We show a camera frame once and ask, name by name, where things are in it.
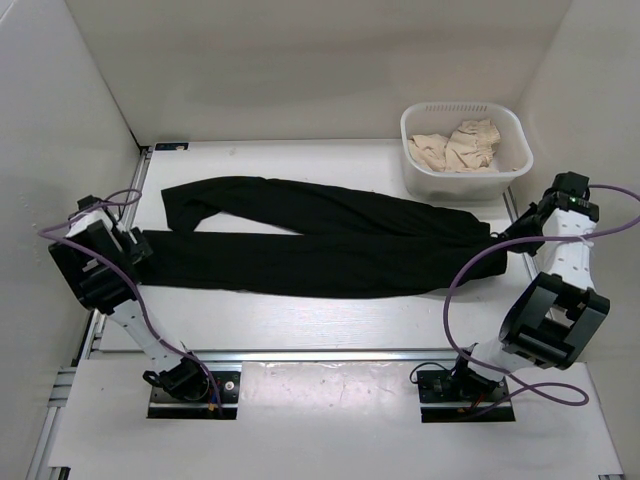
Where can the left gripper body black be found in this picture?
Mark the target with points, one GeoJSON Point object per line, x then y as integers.
{"type": "Point", "coordinates": [136, 252]}

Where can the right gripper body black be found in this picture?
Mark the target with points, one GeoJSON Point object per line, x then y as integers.
{"type": "Point", "coordinates": [525, 226]}

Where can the black trousers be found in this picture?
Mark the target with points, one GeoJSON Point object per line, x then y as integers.
{"type": "Point", "coordinates": [283, 237]}

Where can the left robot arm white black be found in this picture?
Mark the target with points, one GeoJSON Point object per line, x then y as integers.
{"type": "Point", "coordinates": [98, 257]}

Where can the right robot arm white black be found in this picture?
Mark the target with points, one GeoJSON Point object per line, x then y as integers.
{"type": "Point", "coordinates": [559, 312]}

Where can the beige trousers in basket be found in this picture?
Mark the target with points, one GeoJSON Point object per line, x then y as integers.
{"type": "Point", "coordinates": [469, 149]}

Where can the black label sticker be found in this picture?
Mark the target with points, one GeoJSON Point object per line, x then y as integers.
{"type": "Point", "coordinates": [171, 146]}

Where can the white plastic basket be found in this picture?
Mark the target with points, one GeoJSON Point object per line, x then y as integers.
{"type": "Point", "coordinates": [512, 159]}

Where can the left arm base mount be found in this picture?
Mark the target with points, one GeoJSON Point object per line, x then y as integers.
{"type": "Point", "coordinates": [201, 405]}

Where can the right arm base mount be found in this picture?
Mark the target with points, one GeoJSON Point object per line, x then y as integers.
{"type": "Point", "coordinates": [452, 395]}

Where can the aluminium frame rail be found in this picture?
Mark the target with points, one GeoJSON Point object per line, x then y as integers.
{"type": "Point", "coordinates": [324, 392]}

